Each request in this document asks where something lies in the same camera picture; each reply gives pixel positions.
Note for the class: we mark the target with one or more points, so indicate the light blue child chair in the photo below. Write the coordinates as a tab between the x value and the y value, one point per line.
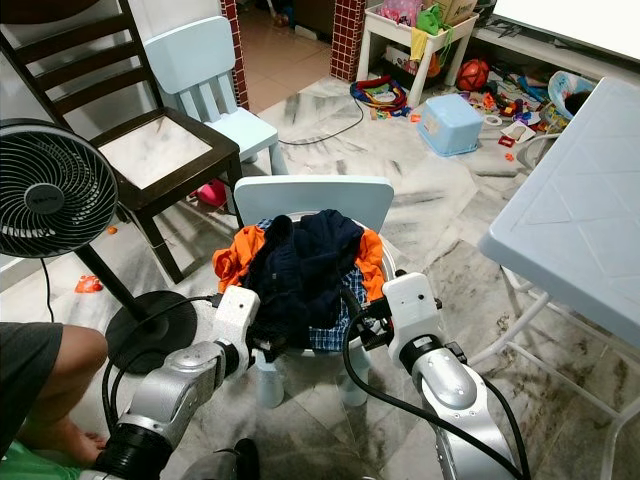
190	60

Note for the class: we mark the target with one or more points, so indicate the dark wooden chair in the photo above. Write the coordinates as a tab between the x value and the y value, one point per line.
190	185

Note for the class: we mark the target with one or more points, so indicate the navy ribbed shorts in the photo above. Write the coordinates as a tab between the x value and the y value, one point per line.
300	295

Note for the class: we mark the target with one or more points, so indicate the light blue plastic tub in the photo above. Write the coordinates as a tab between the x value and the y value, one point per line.
448	125

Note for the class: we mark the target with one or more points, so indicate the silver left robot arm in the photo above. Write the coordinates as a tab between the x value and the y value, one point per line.
185	390

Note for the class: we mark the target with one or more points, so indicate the light blue round basket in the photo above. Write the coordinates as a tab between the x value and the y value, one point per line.
570	95

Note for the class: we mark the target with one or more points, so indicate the colourful toy rings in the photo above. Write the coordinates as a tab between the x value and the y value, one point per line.
378	95

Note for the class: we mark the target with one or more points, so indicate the black floor fan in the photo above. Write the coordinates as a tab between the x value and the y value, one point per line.
50	190

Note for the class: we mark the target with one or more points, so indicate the blue plaid garment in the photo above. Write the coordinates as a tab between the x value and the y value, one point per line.
335	330

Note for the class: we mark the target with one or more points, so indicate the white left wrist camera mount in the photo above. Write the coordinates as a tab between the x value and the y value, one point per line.
238	315

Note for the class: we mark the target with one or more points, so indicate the bright green mat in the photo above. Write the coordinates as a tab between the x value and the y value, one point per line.
40	465

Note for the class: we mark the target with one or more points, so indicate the orange garment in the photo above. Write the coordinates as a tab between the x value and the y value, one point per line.
238	255

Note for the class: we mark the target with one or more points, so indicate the green plush toy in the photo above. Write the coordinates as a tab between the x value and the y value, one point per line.
433	20

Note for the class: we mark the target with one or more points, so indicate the red ball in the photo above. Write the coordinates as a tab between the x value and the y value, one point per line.
472	75

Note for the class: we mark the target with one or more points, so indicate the white toy shelf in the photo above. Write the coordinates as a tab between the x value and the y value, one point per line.
390	40

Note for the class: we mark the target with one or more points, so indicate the small pink floor item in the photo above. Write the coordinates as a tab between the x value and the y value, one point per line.
210	193

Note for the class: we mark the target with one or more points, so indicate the person bare leg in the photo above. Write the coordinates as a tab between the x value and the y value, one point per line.
75	385

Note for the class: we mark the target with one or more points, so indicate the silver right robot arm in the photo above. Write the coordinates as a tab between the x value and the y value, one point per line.
455	390

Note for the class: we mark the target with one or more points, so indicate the grey shorts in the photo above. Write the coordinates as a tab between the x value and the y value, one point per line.
25	390

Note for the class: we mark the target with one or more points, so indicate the brown cardboard box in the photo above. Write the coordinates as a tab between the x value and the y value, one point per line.
457	10

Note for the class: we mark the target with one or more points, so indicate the white child chair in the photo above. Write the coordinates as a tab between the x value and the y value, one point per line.
310	195

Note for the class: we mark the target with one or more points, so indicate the small orange floor toy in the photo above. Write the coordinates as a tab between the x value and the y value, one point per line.
88	284

